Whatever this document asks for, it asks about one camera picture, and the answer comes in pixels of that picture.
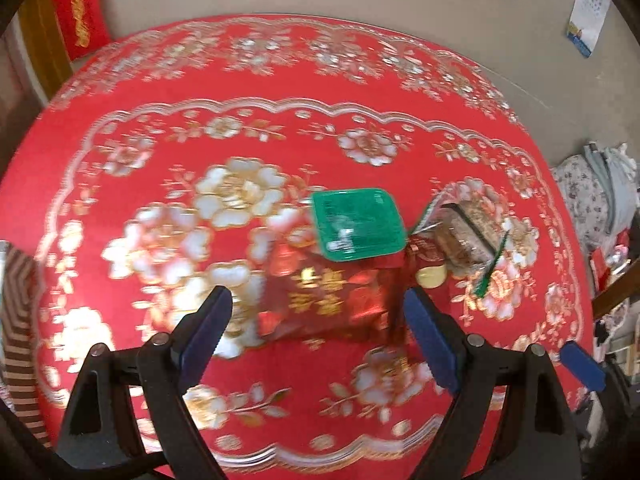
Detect red floral tablecloth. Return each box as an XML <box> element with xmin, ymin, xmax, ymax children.
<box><xmin>1</xmin><ymin>15</ymin><xmax>592</xmax><ymax>479</ymax></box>

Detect floral fabric cushion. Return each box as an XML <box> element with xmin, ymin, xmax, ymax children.
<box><xmin>551</xmin><ymin>148</ymin><xmax>634</xmax><ymax>256</ymax></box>

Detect silver foil snack packet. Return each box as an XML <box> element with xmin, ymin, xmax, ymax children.
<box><xmin>408</xmin><ymin>196</ymin><xmax>537</xmax><ymax>304</ymax></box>

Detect dark red chocolate packet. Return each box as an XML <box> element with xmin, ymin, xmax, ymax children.
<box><xmin>407</xmin><ymin>235</ymin><xmax>447</xmax><ymax>290</ymax></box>

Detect red gold-lettered snack packet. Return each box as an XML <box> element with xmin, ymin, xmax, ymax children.
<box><xmin>257</xmin><ymin>243</ymin><xmax>405</xmax><ymax>344</ymax></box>

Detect lower red wall banner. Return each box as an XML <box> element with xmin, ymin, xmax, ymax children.
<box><xmin>52</xmin><ymin>0</ymin><xmax>111</xmax><ymax>61</ymax></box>

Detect grey folded clothes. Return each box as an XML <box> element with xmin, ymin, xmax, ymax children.
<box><xmin>582</xmin><ymin>141</ymin><xmax>639</xmax><ymax>235</ymax></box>

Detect wooden chair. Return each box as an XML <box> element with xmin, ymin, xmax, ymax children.
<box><xmin>592</xmin><ymin>259</ymin><xmax>640</xmax><ymax>320</ymax></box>

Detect yellow door frame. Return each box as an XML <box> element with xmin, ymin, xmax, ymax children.
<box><xmin>17</xmin><ymin>0</ymin><xmax>74</xmax><ymax>101</ymax></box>

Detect white wall calendar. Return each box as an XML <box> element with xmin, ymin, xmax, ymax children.
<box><xmin>565</xmin><ymin>0</ymin><xmax>611</xmax><ymax>58</ymax></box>

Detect striped white tray box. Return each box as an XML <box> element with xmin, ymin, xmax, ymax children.
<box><xmin>1</xmin><ymin>240</ymin><xmax>51</xmax><ymax>448</ymax></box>

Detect green sauce cup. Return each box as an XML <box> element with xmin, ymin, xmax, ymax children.
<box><xmin>311</xmin><ymin>188</ymin><xmax>407</xmax><ymax>263</ymax></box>

